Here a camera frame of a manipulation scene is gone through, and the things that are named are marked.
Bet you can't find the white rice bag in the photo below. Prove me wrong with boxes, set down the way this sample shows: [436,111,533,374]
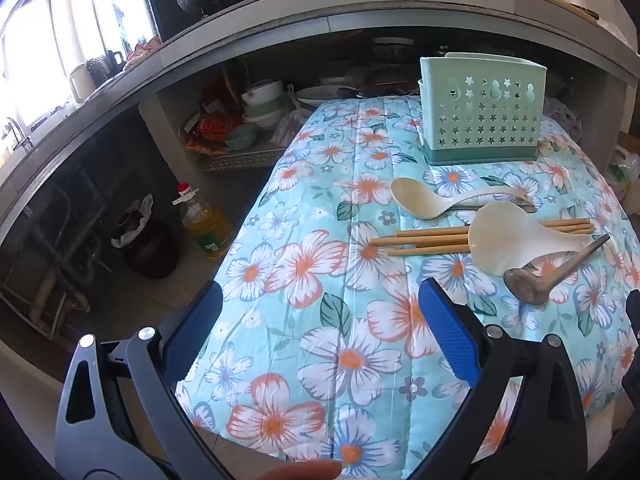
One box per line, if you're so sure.
[607,145,640,201]

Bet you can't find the silver mesh basket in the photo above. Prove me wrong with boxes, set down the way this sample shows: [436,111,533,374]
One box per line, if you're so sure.
[199,146,282,174]

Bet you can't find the green plastic utensil holder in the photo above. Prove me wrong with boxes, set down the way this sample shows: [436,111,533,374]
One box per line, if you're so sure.
[418,52,546,166]

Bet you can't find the purple plastic bag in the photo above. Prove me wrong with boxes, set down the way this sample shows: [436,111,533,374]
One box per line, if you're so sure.
[545,102,586,143]

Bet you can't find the bundle of wooden chopsticks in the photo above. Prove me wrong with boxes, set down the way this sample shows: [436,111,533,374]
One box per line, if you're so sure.
[369,217,595,257]

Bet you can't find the clear plastic bag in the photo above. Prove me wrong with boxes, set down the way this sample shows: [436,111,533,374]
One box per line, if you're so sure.
[270,105,312,147]

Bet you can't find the red snack packets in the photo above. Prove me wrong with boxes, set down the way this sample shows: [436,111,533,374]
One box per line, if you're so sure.
[184,109,242,155]

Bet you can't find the steel faucet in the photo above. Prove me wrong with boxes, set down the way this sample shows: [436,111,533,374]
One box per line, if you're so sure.
[4,116,32,152]

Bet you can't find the green bowl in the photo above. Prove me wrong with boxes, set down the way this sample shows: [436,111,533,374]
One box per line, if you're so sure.
[225,122,259,152]

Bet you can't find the pink cloth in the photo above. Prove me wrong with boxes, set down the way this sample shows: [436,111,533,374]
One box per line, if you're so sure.
[125,41,162,67]

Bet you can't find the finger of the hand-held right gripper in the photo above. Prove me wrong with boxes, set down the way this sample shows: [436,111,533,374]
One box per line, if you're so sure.
[625,289,640,348]

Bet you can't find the grey kitchen counter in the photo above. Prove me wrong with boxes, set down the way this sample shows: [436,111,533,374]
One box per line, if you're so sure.
[0,0,640,241]

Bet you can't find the white plate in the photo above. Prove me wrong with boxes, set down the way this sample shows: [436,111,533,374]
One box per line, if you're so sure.
[297,85,347,107]

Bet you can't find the cooking oil bottle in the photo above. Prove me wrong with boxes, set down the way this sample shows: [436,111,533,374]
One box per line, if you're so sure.
[172,181,233,261]

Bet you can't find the steel ladle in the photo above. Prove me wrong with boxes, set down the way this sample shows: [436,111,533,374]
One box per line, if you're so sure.
[503,233,612,307]

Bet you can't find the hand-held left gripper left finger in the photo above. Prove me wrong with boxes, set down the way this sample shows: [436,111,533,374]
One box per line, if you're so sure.
[54,280,236,480]

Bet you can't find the black mug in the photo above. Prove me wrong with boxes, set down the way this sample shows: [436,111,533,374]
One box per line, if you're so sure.
[104,50,127,77]

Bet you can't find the white kettle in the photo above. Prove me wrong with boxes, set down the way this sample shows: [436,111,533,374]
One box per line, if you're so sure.
[69,62,94,104]

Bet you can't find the stack of white bowls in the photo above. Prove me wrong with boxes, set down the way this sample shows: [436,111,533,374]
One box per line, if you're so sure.
[242,80,286,128]

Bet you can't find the black bin with white bag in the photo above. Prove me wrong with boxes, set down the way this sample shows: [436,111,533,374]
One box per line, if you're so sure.
[111,194,181,280]

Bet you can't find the white rice paddle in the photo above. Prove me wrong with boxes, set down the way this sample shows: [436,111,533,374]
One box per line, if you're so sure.
[468,203,593,277]

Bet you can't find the black appliance box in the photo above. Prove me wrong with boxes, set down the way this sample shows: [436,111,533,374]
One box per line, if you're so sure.
[137,0,211,41]

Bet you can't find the floral quilted blanket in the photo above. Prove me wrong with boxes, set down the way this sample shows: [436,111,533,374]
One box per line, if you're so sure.
[175,95,640,480]

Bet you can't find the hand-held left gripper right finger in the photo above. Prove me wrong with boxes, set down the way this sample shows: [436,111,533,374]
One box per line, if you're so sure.
[410,276,591,480]

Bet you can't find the cream plastic ladle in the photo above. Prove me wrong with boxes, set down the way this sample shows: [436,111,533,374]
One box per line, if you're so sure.
[391,177,528,219]

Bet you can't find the person's left hand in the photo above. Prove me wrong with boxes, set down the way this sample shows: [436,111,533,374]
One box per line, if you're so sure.
[260,460,344,480]

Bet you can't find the grey drain pipes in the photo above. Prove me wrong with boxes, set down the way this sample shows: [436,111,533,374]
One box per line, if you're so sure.
[0,175,103,343]

